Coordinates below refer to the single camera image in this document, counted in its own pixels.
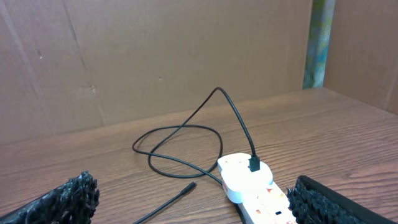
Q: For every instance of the white charger plug adapter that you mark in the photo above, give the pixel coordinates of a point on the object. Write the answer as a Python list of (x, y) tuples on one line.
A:
[(238, 180)]

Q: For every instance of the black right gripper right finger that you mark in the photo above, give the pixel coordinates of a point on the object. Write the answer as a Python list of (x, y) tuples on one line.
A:
[(314, 203)]

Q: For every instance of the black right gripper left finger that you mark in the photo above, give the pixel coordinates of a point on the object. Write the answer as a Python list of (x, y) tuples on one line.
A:
[(74, 202)]

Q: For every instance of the white power strip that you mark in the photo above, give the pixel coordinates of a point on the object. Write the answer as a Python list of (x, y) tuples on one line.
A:
[(270, 206)]

